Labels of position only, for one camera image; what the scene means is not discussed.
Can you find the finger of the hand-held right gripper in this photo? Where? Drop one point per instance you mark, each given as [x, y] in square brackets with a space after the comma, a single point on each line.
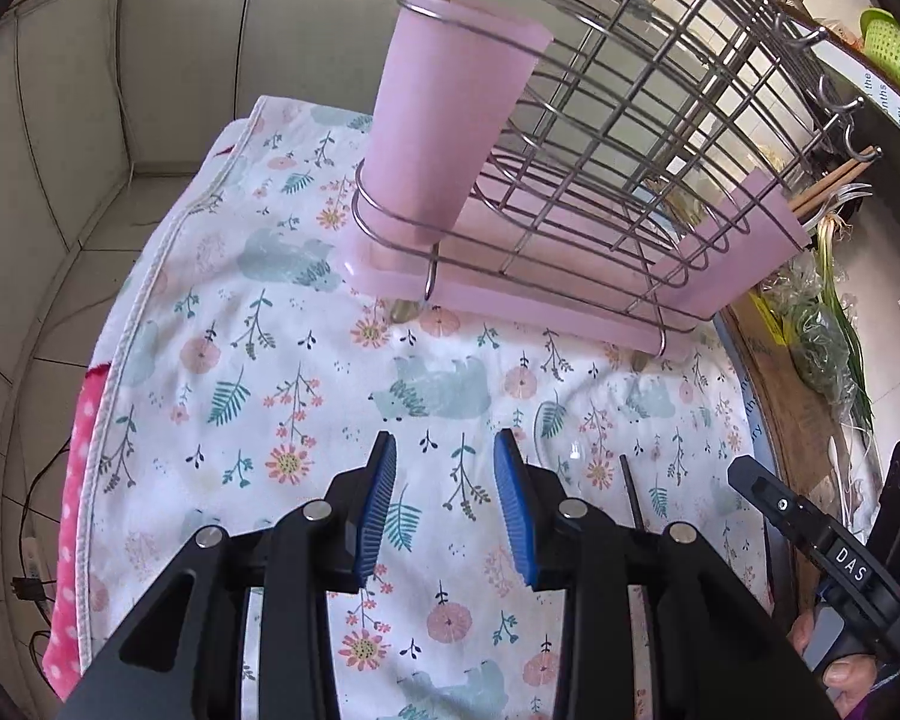
[810, 532]

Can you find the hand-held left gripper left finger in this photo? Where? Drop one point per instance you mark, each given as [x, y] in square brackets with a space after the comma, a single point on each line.
[379, 502]

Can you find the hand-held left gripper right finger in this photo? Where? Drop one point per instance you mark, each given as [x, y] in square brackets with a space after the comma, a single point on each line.
[514, 502]

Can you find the black chopstick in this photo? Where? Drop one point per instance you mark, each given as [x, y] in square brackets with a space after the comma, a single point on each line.
[631, 495]

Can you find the wide pink utensil cup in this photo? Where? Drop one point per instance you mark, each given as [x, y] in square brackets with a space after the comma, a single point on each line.
[750, 240]

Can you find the tall pink utensil cup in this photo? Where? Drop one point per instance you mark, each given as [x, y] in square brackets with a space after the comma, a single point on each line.
[435, 112]

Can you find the person's right hand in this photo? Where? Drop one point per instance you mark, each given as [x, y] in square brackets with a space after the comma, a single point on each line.
[844, 679]

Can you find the clear plastic spoon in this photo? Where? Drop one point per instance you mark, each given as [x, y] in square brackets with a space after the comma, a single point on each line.
[570, 450]

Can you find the green onion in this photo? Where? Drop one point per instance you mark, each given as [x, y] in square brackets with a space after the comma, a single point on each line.
[851, 345]

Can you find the floral printed cloth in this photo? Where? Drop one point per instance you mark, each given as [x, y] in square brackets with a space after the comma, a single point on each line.
[270, 360]

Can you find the plastic bag of greens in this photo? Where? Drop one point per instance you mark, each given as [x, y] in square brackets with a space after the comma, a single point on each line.
[817, 345]

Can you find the pink drip tray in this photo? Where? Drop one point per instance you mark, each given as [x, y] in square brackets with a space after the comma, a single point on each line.
[540, 300]

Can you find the pink dotted blanket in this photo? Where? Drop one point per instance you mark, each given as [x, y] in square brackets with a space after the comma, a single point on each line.
[75, 540]

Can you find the metal fork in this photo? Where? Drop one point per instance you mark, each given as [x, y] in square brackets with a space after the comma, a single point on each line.
[847, 195]

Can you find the white power strip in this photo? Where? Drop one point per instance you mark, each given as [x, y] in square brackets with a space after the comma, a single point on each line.
[34, 551]

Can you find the black plug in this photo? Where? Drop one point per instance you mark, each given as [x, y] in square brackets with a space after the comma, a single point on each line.
[28, 589]

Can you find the white blue printed box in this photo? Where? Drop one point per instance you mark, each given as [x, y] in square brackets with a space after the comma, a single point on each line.
[870, 90]

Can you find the green plastic basket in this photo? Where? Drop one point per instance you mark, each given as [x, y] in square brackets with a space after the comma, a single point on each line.
[896, 52]

